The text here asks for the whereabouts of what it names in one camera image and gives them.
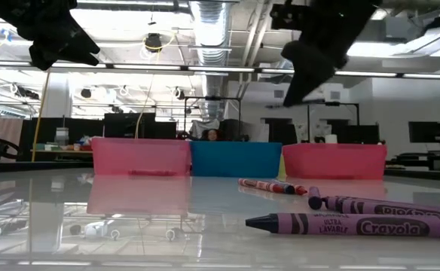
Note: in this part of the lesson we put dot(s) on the white paper roll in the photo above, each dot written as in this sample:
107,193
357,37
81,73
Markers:
330,139

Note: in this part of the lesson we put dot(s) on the black office chair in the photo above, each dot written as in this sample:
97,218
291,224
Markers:
229,128

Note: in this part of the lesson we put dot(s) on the black metal rig frame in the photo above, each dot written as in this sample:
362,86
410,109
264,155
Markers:
346,104
212,98

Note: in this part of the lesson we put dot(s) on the blue Crayola crayon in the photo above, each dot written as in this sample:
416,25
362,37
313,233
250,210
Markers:
286,187

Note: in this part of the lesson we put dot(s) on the person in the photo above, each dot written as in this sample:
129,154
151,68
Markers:
211,134

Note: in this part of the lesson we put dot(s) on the long ceiling light strip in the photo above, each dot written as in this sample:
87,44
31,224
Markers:
220,69

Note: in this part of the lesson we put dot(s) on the white draped cloth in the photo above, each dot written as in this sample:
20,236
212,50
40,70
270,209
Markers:
205,126

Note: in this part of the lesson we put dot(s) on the grey wall vent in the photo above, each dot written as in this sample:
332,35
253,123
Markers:
278,93
335,95

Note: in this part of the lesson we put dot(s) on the black computer monitor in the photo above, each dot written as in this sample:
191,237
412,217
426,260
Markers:
426,131

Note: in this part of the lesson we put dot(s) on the wooden shelf with items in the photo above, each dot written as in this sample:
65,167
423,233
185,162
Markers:
54,151

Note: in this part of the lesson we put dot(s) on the clear plastic container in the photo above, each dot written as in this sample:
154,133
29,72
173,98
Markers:
62,136

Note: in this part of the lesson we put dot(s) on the black dome ceiling camera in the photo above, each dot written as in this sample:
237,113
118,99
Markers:
153,42

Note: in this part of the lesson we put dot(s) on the black desk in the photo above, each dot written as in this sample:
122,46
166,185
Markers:
423,156

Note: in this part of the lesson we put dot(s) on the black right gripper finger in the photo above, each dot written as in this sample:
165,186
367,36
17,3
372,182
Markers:
303,86
291,50

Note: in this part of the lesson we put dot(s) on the yellow plastic bin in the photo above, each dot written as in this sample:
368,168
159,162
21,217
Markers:
282,167

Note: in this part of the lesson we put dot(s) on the pink plastic bin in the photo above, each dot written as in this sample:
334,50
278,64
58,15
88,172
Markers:
141,158

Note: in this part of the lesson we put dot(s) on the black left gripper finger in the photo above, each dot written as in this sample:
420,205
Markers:
73,57
84,43

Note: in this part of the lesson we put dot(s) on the pale pink hanging cloth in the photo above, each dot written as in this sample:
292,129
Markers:
1,126

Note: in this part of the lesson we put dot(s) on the red plastic bin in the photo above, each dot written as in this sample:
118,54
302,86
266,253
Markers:
333,162

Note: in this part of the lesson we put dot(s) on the black partition screens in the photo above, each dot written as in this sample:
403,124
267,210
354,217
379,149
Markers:
122,126

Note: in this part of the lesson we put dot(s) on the teal blue plastic bin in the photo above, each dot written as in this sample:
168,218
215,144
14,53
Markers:
235,160

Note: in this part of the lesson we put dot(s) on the purple Crayola crayon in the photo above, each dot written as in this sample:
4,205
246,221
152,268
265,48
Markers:
355,224
374,209
315,201

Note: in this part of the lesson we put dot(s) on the silver ceiling duct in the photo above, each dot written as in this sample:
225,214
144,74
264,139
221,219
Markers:
210,37

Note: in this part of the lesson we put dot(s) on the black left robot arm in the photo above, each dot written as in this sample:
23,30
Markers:
16,9

